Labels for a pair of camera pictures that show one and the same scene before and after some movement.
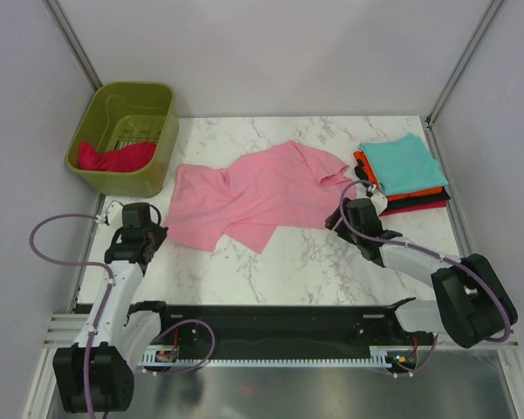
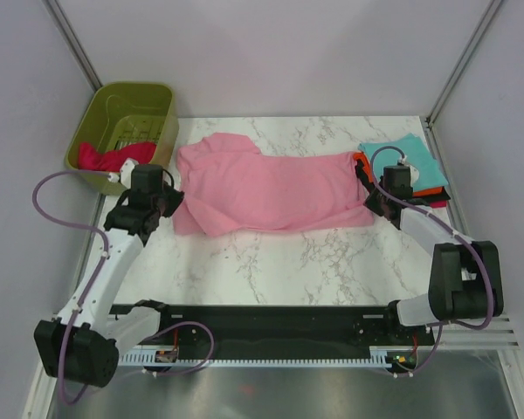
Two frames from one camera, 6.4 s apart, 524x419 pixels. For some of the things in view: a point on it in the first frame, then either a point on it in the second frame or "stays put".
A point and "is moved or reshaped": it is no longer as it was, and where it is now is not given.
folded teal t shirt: x=403 y=164 stays put
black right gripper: x=342 y=232 to x=372 y=204
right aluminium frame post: x=490 y=10 stays put
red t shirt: x=131 y=158 stays put
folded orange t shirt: x=393 y=196 stays put
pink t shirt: x=287 y=185 is moved or reshaped
